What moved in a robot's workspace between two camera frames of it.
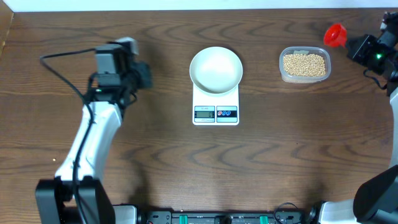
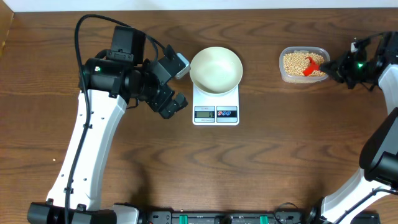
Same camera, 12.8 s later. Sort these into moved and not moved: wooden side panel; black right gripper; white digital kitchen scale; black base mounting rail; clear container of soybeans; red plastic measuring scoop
Moved: red plastic measuring scoop; black right gripper
Not moved: clear container of soybeans; black base mounting rail; wooden side panel; white digital kitchen scale
